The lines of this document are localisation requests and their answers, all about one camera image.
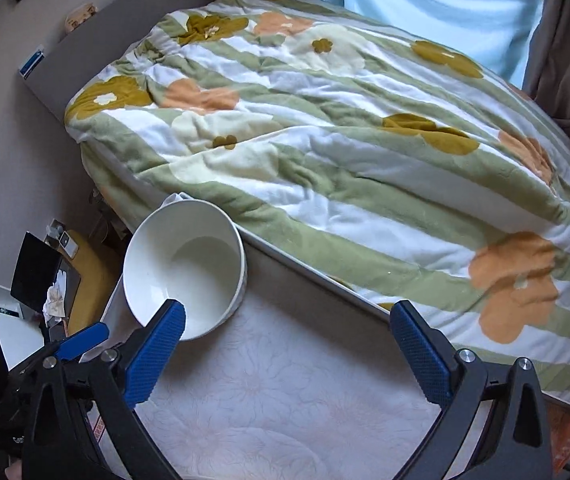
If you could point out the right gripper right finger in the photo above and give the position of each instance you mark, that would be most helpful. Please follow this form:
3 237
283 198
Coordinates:
515 440

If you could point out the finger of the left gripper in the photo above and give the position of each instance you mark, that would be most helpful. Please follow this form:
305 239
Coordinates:
67 349

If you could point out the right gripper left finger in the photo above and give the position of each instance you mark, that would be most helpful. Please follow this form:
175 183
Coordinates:
58 442

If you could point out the white round bowl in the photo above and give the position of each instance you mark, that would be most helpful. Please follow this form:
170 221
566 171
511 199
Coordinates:
189 251

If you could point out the orange patterned towel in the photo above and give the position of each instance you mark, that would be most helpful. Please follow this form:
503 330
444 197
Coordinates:
559 421

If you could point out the yellow stool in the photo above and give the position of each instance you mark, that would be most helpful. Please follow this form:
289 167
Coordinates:
99 268

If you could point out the white patterned tablecloth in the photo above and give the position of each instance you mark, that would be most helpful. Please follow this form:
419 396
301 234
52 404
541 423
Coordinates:
298 384

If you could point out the grey bed headboard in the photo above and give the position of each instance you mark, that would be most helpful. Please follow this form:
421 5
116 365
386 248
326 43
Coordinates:
93 45

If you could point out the floral green striped duvet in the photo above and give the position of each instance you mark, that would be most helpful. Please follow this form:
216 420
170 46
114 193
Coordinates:
387 163

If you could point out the light blue cloth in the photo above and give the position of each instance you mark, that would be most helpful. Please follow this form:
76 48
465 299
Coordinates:
494 33

